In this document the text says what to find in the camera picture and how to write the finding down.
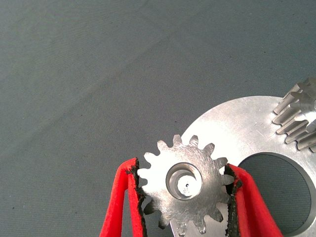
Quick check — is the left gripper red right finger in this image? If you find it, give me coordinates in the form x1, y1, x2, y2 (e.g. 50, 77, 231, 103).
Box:
224, 163, 284, 237

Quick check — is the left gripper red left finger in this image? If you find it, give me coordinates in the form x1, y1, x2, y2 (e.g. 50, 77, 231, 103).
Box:
99, 157, 146, 237

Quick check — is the steel planetary gear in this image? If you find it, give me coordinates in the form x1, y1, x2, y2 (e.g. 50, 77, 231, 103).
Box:
271, 77, 316, 153
137, 134, 235, 237

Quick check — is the round metal carrier plate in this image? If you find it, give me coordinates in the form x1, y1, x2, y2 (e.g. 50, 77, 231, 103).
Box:
170, 95, 316, 237

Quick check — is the dark grey table cloth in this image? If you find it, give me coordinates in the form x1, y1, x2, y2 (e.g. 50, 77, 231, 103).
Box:
0, 0, 316, 237

